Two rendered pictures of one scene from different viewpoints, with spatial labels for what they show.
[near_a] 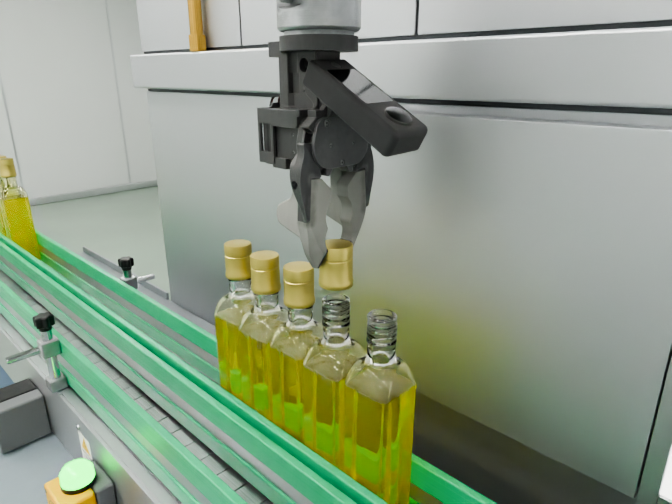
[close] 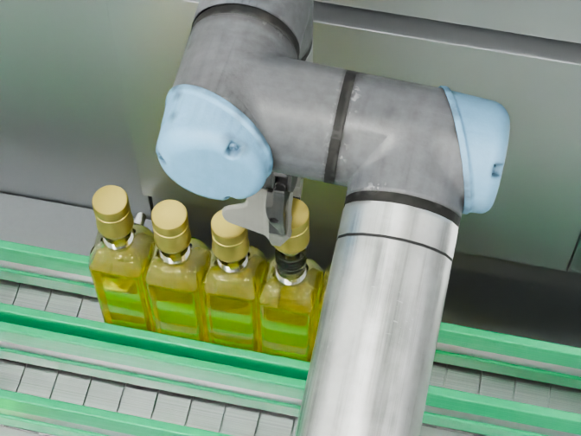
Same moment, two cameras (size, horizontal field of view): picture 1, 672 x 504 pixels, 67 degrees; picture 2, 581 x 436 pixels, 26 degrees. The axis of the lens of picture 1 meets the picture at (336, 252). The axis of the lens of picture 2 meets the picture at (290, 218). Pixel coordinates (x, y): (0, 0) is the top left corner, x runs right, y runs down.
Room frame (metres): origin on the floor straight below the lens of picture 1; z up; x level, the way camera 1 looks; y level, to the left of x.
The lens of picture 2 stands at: (-0.02, 0.31, 2.16)
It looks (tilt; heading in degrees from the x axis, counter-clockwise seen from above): 59 degrees down; 328
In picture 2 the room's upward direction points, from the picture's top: straight up
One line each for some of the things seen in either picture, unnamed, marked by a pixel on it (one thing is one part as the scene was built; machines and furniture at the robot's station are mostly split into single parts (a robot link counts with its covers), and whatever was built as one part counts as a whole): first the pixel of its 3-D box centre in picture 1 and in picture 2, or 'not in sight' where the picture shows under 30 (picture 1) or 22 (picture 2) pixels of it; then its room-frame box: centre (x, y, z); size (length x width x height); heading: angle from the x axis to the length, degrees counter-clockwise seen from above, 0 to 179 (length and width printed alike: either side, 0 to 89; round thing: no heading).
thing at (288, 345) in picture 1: (302, 401); (236, 309); (0.52, 0.04, 0.99); 0.06 x 0.06 x 0.21; 47
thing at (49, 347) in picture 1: (34, 358); not in sight; (0.69, 0.47, 0.94); 0.07 x 0.04 x 0.13; 136
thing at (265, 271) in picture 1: (265, 271); (170, 226); (0.56, 0.08, 1.14); 0.04 x 0.04 x 0.04
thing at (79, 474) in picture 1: (77, 474); not in sight; (0.56, 0.36, 0.84); 0.04 x 0.04 x 0.03
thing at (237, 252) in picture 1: (238, 259); (112, 211); (0.60, 0.12, 1.14); 0.04 x 0.04 x 0.04
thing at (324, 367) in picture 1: (336, 423); (290, 321); (0.48, 0.00, 0.99); 0.06 x 0.06 x 0.21; 45
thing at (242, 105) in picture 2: not in sight; (252, 110); (0.41, 0.07, 1.49); 0.11 x 0.11 x 0.08; 46
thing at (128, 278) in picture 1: (139, 285); not in sight; (0.98, 0.41, 0.94); 0.07 x 0.04 x 0.13; 136
